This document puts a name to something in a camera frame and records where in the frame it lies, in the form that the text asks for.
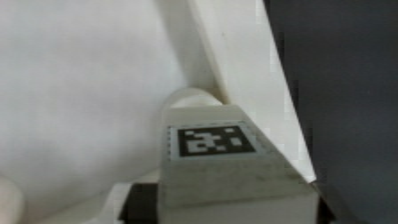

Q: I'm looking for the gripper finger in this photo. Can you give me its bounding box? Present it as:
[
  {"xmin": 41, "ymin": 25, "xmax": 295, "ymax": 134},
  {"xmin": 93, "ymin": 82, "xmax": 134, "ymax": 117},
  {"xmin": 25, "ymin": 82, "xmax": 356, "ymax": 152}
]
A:
[{"xmin": 118, "ymin": 183, "xmax": 159, "ymax": 224}]

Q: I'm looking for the white table leg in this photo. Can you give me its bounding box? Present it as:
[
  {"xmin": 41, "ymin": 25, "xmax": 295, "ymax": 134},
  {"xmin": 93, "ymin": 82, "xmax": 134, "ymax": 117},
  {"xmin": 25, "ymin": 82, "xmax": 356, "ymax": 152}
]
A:
[{"xmin": 159, "ymin": 88, "xmax": 320, "ymax": 224}]

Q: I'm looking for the white square table top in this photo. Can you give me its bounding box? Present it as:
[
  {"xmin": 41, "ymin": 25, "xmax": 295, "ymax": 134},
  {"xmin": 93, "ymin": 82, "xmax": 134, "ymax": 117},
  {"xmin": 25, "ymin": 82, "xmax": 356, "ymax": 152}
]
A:
[{"xmin": 0, "ymin": 0, "xmax": 315, "ymax": 224}]

